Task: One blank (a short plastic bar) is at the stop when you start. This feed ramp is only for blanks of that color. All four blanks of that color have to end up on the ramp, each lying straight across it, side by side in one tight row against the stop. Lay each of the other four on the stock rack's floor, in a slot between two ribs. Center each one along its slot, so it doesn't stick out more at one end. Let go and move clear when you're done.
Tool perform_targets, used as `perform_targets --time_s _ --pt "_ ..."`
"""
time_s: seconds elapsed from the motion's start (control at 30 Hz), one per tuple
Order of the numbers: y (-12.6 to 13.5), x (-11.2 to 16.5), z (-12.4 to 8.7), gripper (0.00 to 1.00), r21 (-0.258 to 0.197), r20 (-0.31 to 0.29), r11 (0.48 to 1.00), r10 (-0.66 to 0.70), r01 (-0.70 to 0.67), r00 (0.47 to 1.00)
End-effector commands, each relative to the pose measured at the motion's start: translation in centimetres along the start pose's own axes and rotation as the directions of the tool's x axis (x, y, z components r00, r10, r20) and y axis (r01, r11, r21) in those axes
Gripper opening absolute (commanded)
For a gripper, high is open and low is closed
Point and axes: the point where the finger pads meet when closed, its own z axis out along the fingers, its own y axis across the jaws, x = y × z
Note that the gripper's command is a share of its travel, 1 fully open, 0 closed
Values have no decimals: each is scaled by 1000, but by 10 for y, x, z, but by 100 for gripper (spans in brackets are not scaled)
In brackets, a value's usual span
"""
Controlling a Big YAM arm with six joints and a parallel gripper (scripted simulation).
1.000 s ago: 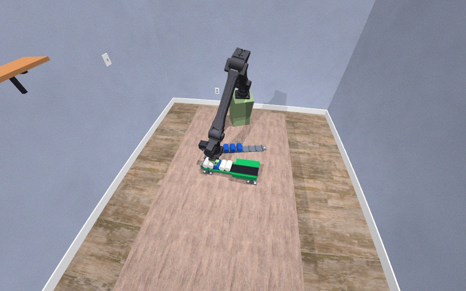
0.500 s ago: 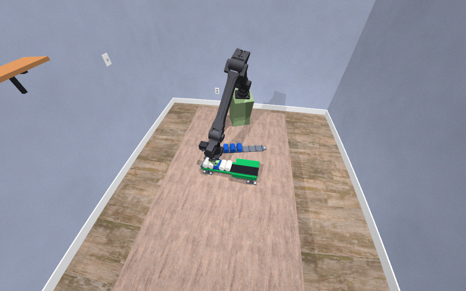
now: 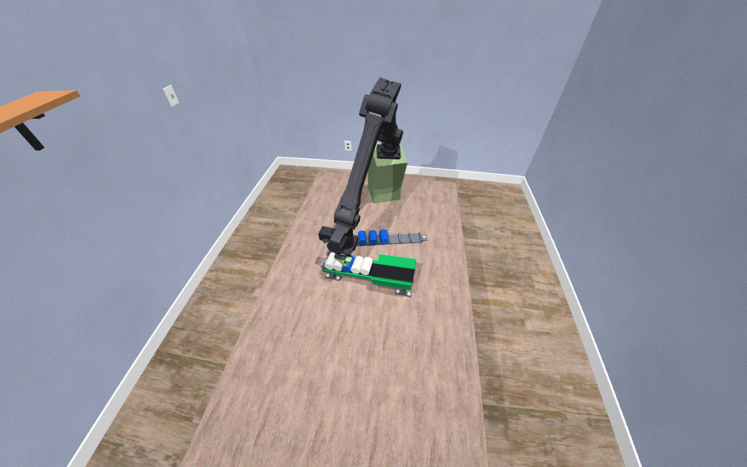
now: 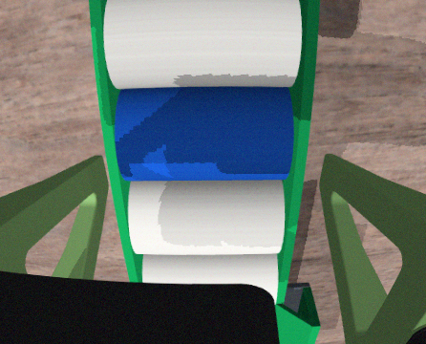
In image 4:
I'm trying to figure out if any blue cylinder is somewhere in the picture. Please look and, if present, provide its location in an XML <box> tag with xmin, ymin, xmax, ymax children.
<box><xmin>115</xmin><ymin>87</ymin><xmax>294</xmax><ymax>181</ymax></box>

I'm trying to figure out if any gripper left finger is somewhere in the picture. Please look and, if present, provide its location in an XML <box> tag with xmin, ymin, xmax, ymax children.
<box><xmin>0</xmin><ymin>155</ymin><xmax>109</xmax><ymax>280</ymax></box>

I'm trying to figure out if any white cylinder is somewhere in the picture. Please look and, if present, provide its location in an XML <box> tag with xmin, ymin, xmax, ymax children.
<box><xmin>128</xmin><ymin>180</ymin><xmax>285</xmax><ymax>255</ymax></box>
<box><xmin>142</xmin><ymin>253</ymin><xmax>278</xmax><ymax>304</ymax></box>
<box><xmin>103</xmin><ymin>0</ymin><xmax>302</xmax><ymax>89</ymax></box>

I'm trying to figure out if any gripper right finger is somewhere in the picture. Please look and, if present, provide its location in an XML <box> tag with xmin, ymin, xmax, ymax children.
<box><xmin>319</xmin><ymin>154</ymin><xmax>426</xmax><ymax>344</ymax></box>

